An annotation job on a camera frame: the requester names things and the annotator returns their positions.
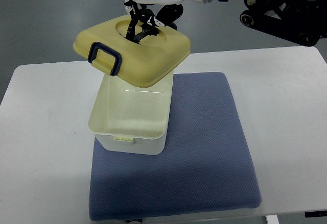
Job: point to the yellow box lid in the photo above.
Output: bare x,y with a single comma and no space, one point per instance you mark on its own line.
140,64

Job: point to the white storage box base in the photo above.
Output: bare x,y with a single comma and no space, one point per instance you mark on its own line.
130,119

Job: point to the blue textured cushion mat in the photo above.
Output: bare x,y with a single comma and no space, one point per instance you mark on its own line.
205,166

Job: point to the black table control panel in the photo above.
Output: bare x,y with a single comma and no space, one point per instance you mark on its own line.
315,214

